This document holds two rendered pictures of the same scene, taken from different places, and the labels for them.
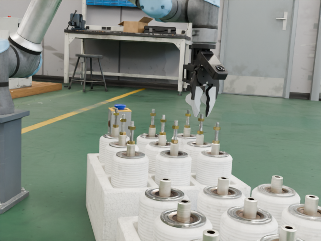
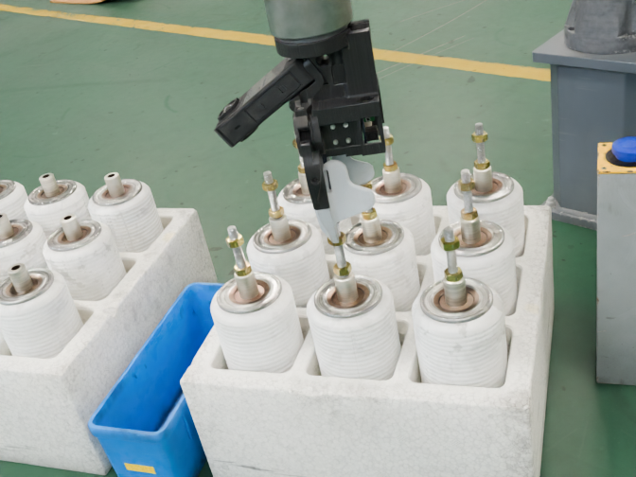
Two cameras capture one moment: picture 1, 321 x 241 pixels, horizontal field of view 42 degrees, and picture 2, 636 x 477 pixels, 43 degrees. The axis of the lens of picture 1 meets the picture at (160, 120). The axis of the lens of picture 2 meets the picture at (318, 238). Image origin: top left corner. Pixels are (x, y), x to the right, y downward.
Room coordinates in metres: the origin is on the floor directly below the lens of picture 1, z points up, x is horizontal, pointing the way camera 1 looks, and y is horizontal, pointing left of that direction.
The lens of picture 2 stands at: (1.67, -0.69, 0.77)
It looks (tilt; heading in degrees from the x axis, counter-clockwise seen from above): 31 degrees down; 129
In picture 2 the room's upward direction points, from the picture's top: 12 degrees counter-clockwise
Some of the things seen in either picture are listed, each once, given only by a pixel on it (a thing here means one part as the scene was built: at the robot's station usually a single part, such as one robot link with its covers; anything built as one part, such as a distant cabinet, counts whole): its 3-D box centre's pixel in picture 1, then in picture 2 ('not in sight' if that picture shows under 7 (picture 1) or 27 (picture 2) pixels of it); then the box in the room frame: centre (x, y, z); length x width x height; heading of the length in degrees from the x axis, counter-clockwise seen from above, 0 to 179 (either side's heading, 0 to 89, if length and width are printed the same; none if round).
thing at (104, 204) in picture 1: (158, 197); (390, 340); (1.20, -0.01, 0.09); 0.39 x 0.39 x 0.18; 16
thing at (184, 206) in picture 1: (183, 211); (49, 185); (0.65, -0.05, 0.26); 0.02 x 0.02 x 0.03
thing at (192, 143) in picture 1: (199, 144); (347, 296); (1.23, -0.12, 0.25); 0.08 x 0.08 x 0.01
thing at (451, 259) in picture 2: (187, 121); (451, 259); (1.35, -0.09, 0.30); 0.01 x 0.01 x 0.08
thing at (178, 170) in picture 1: (172, 187); (295, 294); (1.09, -0.04, 0.16); 0.10 x 0.10 x 0.18
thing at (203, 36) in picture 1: (203, 37); (309, 7); (1.25, -0.11, 0.57); 0.08 x 0.08 x 0.05
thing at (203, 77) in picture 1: (200, 64); (331, 91); (1.25, -0.11, 0.49); 0.09 x 0.08 x 0.12; 31
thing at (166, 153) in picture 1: (174, 154); (282, 237); (1.09, -0.04, 0.25); 0.08 x 0.08 x 0.01
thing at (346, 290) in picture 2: (199, 140); (345, 287); (1.23, -0.12, 0.26); 0.02 x 0.02 x 0.03
